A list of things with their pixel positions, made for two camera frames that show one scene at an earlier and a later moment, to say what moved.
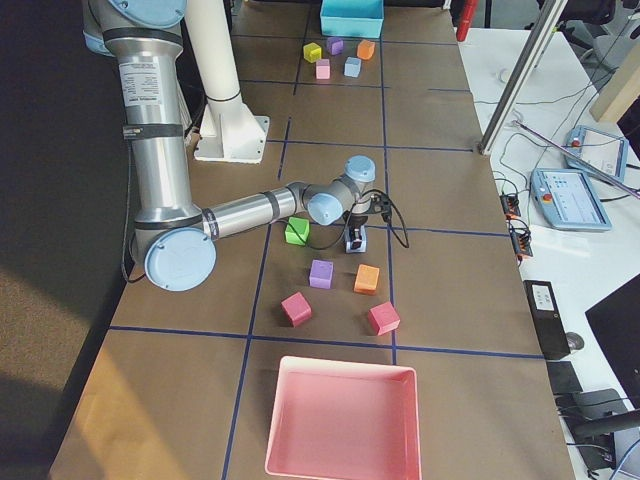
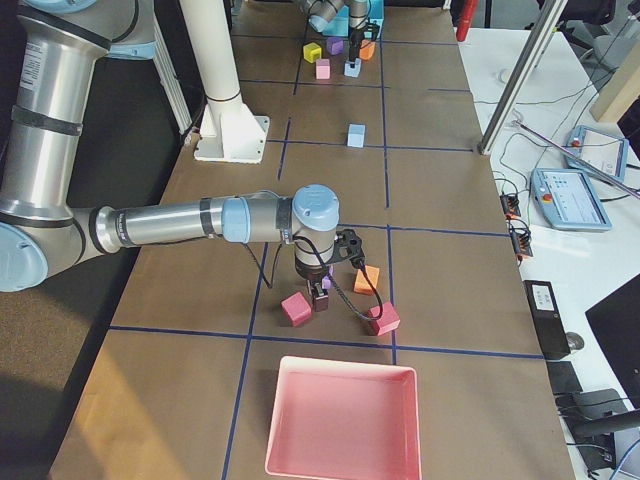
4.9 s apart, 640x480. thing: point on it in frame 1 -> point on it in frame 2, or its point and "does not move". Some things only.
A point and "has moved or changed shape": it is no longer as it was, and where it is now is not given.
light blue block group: (348, 241) has moved or changed shape
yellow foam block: (312, 52) does not move
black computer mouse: (574, 341) does not move
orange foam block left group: (365, 49) does not move
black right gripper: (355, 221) -> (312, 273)
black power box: (549, 324) does not move
